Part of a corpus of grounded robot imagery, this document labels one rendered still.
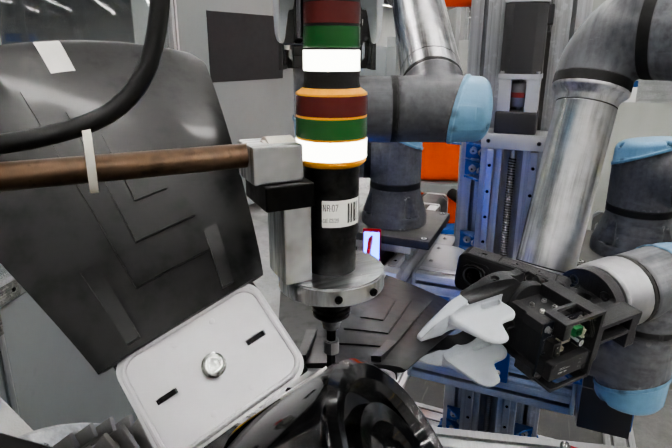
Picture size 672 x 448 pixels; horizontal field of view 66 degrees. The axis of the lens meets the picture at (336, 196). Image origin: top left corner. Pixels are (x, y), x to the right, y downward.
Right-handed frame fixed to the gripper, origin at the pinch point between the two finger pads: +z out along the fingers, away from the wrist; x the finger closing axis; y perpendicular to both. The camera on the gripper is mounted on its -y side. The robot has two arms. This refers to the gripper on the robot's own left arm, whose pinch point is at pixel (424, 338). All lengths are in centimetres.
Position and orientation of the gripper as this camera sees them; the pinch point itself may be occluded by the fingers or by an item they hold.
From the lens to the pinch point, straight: 47.8
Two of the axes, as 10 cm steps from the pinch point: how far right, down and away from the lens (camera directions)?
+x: -0.5, 9.3, 3.6
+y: 4.7, 3.4, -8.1
